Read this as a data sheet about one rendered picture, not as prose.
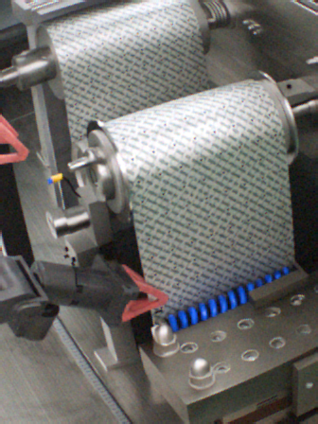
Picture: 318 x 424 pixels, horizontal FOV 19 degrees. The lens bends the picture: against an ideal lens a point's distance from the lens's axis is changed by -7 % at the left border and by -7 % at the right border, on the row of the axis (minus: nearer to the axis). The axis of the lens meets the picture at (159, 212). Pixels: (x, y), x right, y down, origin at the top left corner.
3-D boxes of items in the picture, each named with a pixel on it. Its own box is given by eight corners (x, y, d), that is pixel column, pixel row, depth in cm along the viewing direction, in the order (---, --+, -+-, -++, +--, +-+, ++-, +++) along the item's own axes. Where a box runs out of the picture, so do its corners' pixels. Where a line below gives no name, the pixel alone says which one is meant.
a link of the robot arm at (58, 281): (41, 281, 126) (31, 250, 130) (25, 313, 130) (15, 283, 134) (87, 289, 130) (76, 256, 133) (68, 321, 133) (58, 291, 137)
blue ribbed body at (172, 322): (164, 330, 143) (160, 312, 141) (291, 276, 148) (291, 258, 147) (174, 343, 140) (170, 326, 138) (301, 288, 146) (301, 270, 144)
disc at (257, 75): (248, 131, 151) (241, 54, 142) (251, 130, 151) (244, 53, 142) (296, 184, 141) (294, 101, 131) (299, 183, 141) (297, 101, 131)
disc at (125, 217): (92, 184, 144) (81, 100, 135) (96, 182, 144) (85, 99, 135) (134, 245, 134) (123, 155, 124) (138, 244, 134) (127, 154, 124)
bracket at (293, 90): (270, 94, 142) (268, 82, 141) (300, 85, 144) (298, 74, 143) (287, 106, 138) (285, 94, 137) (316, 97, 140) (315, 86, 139)
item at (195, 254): (154, 329, 143) (133, 222, 133) (293, 271, 149) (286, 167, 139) (155, 331, 142) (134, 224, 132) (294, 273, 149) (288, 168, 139)
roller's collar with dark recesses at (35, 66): (14, 84, 152) (9, 52, 149) (47, 71, 154) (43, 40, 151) (24, 96, 147) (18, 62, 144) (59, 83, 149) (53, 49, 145)
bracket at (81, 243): (93, 356, 156) (51, 197, 139) (129, 344, 158) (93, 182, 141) (104, 373, 152) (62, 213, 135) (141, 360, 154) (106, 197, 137)
